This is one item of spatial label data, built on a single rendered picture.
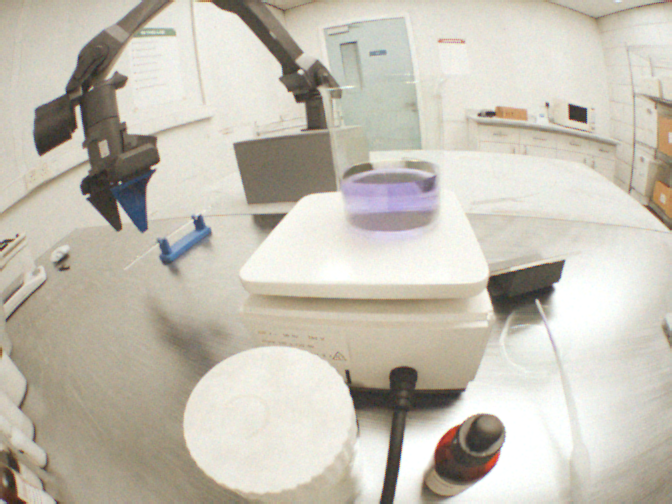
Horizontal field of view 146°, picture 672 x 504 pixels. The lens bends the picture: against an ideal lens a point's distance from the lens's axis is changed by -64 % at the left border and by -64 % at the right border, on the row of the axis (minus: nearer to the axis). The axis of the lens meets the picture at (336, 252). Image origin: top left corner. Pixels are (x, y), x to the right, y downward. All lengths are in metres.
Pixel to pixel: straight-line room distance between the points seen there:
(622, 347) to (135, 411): 0.39
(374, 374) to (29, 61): 1.73
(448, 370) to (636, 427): 0.17
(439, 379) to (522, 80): 3.23
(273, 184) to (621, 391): 0.55
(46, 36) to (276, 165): 1.58
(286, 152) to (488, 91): 2.84
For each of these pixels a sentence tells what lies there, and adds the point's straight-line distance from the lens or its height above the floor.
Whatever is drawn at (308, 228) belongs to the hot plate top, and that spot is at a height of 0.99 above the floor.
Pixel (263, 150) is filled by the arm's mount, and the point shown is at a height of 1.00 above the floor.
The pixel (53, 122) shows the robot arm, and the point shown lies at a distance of 0.39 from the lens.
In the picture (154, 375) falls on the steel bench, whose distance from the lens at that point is 0.26.
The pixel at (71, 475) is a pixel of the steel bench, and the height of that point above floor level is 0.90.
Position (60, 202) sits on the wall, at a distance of 1.51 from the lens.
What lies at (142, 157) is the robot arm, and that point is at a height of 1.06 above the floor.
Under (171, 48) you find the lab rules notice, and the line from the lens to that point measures 2.08.
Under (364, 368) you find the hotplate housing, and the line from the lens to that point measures 0.15.
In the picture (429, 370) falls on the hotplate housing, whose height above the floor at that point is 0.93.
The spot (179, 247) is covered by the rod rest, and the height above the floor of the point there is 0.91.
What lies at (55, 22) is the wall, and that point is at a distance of 1.83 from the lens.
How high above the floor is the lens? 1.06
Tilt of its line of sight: 30 degrees down
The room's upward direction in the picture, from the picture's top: 9 degrees counter-clockwise
